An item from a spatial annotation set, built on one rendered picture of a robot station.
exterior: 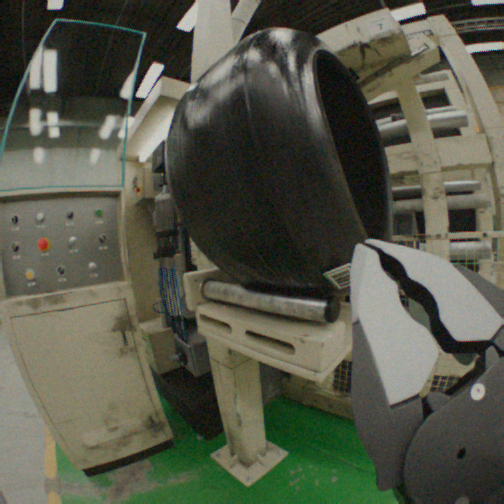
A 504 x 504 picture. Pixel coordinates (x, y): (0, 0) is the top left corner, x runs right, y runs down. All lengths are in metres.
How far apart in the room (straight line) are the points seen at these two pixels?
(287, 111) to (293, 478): 1.20
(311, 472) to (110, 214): 1.38
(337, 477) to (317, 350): 0.90
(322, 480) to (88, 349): 1.09
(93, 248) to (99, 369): 0.46
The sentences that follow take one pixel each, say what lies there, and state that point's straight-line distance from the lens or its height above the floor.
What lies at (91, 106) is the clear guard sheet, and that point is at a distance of 1.09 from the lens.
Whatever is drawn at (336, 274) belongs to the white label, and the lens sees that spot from 0.31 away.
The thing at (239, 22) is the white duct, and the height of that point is 2.38.
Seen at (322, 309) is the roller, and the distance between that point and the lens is 0.35.
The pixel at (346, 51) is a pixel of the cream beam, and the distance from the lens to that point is 0.90.
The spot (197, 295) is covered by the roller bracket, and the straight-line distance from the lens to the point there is 0.58.
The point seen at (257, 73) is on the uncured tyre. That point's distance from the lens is 0.29.
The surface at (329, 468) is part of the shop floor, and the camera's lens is 1.20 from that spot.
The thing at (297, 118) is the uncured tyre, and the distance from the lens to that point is 0.26.
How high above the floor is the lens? 1.02
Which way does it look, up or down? 3 degrees down
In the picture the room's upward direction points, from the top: 5 degrees counter-clockwise
